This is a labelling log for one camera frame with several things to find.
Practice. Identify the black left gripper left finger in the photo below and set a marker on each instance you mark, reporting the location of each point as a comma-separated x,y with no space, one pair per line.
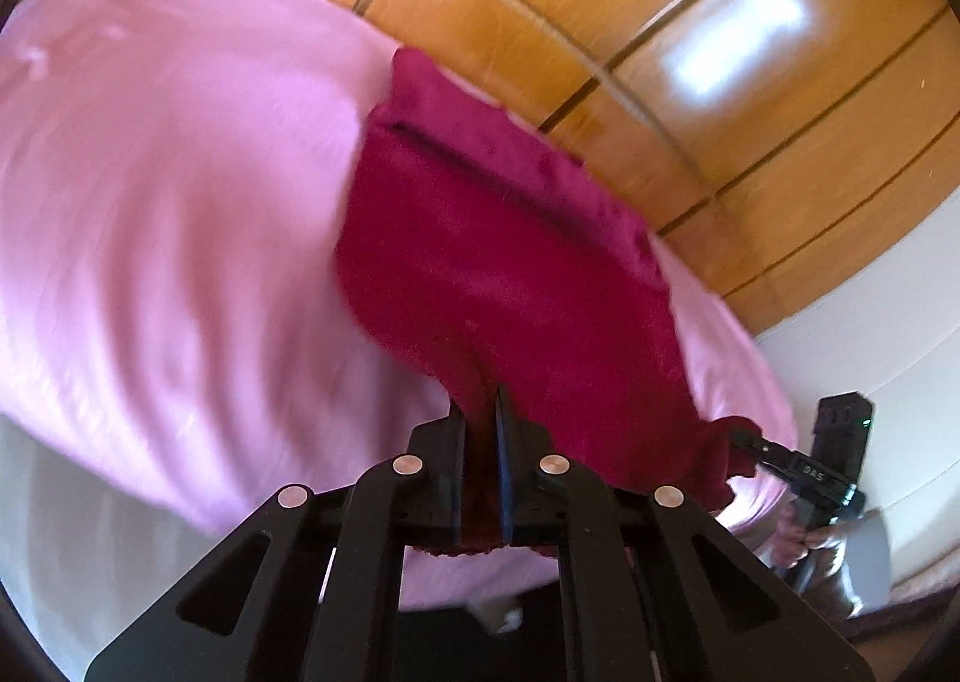
307,587

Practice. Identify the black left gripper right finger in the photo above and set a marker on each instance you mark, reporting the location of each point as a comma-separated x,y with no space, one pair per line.
653,587

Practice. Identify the dark red velvet garment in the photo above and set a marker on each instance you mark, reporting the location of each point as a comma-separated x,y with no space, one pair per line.
484,258

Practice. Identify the grey sleeved right forearm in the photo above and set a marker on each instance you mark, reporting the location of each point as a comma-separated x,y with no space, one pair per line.
831,590

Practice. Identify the person's right hand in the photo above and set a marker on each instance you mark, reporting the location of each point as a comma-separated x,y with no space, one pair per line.
791,544

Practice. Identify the wooden panelled headboard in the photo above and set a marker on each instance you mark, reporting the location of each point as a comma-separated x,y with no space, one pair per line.
779,146

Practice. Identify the pink bed sheet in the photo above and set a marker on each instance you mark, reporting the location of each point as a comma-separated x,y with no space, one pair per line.
173,180

